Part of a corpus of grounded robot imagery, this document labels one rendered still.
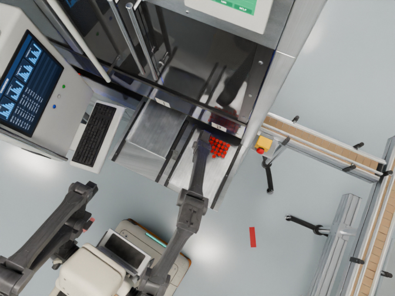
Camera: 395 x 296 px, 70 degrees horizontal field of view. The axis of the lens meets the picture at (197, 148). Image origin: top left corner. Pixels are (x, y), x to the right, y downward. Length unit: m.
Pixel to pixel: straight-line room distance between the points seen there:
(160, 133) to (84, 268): 0.84
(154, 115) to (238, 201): 1.14
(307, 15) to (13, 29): 1.11
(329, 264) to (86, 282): 1.45
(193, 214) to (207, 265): 1.51
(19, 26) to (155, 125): 0.80
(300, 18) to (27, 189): 2.65
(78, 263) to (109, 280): 0.13
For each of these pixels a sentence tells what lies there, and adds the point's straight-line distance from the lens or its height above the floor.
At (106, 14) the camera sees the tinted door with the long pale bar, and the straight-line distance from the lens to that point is 1.13.
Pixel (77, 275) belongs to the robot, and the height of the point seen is 1.38.
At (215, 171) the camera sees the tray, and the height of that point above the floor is 0.88.
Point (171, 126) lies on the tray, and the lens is 1.69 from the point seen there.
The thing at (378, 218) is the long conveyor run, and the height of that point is 0.95.
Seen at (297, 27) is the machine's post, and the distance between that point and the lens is 0.73.
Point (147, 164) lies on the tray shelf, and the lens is 1.65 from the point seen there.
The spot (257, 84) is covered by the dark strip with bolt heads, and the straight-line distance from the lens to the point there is 0.99.
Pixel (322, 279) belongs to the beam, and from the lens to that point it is 2.06.
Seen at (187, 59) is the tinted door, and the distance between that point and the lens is 1.07.
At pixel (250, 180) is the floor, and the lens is 2.51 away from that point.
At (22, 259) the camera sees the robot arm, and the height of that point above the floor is 1.57.
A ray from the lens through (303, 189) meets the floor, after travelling 2.60.
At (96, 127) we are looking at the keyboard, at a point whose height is 0.83.
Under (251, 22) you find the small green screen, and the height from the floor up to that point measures 1.89.
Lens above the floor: 2.46
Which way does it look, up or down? 75 degrees down
